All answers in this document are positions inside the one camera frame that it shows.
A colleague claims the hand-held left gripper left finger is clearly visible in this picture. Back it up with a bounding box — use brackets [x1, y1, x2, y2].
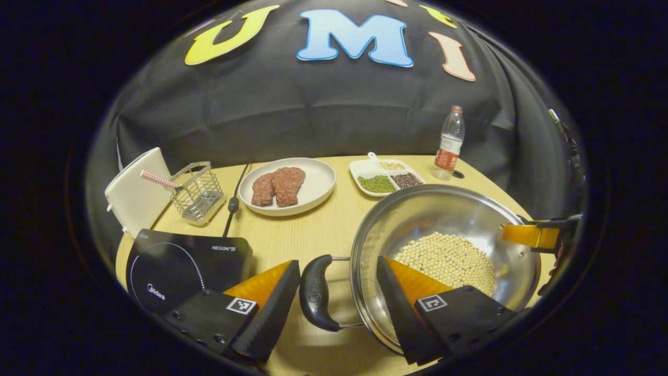
[162, 260, 302, 365]

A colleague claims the steel pot with black handle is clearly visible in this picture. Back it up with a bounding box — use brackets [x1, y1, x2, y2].
[299, 184, 542, 356]

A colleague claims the black backdrop cloth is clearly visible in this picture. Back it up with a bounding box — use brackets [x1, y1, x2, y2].
[86, 0, 588, 262]

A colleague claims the clear bottle with red label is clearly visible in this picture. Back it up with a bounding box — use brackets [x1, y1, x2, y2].
[431, 105, 466, 181]

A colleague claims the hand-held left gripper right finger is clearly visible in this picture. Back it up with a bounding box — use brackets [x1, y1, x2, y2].
[377, 256, 522, 366]

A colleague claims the white round plate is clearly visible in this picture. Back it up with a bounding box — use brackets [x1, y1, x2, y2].
[238, 158, 337, 217]

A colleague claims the white divided bean dish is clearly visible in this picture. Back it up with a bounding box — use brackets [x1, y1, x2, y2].
[349, 158, 426, 198]

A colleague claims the metal wire basket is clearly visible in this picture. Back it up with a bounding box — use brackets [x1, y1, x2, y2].
[168, 161, 227, 227]

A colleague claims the white toaster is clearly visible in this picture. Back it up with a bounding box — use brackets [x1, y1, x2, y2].
[104, 147, 173, 240]

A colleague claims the black power cable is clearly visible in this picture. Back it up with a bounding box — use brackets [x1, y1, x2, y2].
[222, 163, 252, 238]

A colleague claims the black induction cooktop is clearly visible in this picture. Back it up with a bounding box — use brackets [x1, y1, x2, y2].
[125, 229, 254, 315]

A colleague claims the pink striped utensil handle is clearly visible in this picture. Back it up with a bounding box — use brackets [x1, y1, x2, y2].
[140, 170, 184, 192]

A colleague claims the brown meat piece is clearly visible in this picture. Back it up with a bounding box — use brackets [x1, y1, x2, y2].
[271, 167, 306, 208]
[251, 173, 276, 207]

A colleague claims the pile of soybeans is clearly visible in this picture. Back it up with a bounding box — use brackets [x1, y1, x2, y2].
[392, 232, 497, 297]

